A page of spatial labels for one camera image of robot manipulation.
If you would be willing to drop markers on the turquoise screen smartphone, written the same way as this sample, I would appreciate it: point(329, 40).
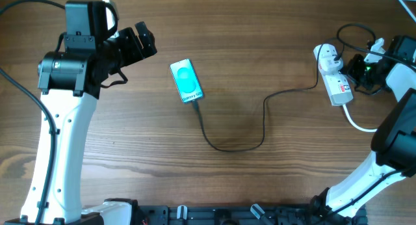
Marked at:
point(186, 81)

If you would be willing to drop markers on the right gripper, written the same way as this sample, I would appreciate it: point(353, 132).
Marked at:
point(351, 67)

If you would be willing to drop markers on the white charger plug adapter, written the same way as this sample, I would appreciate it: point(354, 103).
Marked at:
point(329, 65)

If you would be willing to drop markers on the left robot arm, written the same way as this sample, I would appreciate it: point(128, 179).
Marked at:
point(70, 80)

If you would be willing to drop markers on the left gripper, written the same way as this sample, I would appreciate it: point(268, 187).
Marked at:
point(136, 52)

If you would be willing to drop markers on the white power strip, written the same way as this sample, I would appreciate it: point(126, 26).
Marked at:
point(336, 84)

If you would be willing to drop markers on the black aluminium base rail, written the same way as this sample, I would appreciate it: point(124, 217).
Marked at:
point(297, 214)

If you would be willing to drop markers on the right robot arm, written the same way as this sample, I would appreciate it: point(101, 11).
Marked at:
point(392, 155)

